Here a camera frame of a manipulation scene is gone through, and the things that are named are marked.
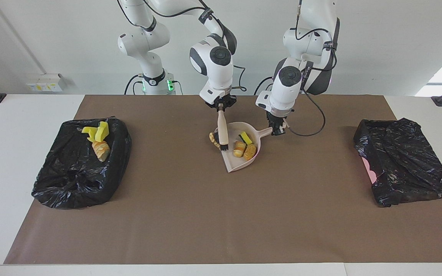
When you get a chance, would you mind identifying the beige brush with black bristles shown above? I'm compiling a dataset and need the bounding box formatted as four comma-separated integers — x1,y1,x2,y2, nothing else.
216,109,229,151

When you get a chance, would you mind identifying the brown cork-like foam piece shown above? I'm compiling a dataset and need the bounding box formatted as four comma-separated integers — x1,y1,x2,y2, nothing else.
244,143,257,162

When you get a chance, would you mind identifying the beige plastic dustpan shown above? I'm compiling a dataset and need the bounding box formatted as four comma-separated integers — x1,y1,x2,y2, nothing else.
215,122,274,173

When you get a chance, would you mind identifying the yellow sponge piece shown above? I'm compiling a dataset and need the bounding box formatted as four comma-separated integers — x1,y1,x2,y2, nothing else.
81,126,99,143
95,121,110,142

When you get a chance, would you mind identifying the beige crusty foam chunk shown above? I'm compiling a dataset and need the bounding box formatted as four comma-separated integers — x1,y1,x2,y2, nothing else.
91,140,111,162

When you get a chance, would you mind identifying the pink plastic bin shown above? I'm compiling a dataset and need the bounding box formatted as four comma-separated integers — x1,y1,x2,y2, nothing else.
361,156,378,184

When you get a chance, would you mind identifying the black plastic trash bag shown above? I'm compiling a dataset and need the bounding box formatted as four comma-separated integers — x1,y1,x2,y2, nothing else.
31,117,132,210
353,118,442,208

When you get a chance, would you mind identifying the brown paper table mat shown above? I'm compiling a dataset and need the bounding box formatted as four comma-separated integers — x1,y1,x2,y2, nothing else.
3,94,442,265

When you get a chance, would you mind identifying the black base cable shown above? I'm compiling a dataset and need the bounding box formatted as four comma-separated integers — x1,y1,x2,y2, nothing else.
254,76,275,95
124,74,145,95

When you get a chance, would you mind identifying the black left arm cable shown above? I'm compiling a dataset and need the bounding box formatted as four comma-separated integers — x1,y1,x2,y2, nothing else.
288,0,338,137

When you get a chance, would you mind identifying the white wall socket box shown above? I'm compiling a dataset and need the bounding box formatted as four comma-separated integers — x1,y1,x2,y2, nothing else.
26,73,64,93

